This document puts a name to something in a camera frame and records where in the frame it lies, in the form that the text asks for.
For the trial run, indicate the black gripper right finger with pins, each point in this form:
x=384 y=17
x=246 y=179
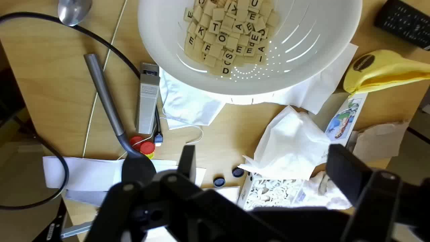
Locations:
x=347 y=169

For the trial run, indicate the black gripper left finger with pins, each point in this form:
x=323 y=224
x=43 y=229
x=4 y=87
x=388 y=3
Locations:
x=187 y=162

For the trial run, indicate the white plastic colander bowl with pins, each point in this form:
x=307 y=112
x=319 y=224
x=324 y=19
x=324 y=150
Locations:
x=313 y=68

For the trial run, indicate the small crumpled white tissue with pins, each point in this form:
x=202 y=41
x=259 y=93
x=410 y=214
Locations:
x=380 y=142

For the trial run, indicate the white patterned tissue box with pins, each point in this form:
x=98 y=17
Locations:
x=276 y=190

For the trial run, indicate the small black cap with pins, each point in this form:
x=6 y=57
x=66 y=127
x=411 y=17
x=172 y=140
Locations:
x=218 y=182
x=238 y=173

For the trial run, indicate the red bottle cap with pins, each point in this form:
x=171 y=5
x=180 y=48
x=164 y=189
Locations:
x=147 y=148
x=136 y=142

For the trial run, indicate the white card with colourful picture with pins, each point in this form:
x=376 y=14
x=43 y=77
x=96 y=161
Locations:
x=344 y=119

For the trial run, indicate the grey white rectangular box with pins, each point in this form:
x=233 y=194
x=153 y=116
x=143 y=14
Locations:
x=148 y=99

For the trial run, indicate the long white paper strip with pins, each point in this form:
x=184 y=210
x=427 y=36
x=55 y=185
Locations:
x=85 y=173

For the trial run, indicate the yellow toy with black oval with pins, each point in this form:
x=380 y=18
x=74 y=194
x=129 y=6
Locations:
x=384 y=72

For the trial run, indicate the pile of wooden letter tiles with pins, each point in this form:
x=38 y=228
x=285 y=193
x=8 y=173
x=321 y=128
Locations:
x=223 y=41

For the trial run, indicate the black remote control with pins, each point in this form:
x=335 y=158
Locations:
x=403 y=21

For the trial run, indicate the metal spoon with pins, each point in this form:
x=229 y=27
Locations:
x=74 y=10

